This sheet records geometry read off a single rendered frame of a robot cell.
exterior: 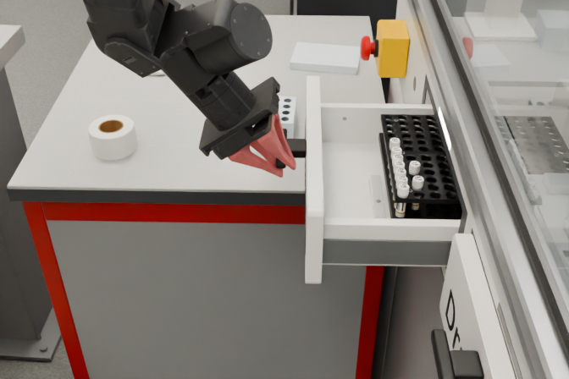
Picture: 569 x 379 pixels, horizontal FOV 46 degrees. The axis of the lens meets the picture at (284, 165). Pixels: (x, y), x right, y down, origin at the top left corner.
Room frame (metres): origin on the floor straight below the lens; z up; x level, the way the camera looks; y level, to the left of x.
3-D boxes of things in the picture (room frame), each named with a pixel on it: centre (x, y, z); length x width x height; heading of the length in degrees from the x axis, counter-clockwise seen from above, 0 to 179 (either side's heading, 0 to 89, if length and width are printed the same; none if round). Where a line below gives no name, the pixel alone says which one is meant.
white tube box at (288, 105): (0.94, 0.04, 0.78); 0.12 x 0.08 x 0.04; 86
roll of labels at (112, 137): (0.88, 0.27, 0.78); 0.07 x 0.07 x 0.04
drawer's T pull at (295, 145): (0.67, -0.01, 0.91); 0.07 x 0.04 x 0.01; 179
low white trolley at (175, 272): (1.09, 0.11, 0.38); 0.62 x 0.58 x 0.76; 179
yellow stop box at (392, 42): (1.00, -0.17, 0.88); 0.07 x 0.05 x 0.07; 179
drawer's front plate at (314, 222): (0.67, -0.04, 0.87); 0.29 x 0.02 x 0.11; 179
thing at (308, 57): (1.17, -0.08, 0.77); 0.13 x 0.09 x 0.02; 80
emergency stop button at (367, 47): (1.00, -0.14, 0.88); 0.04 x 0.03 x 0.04; 179
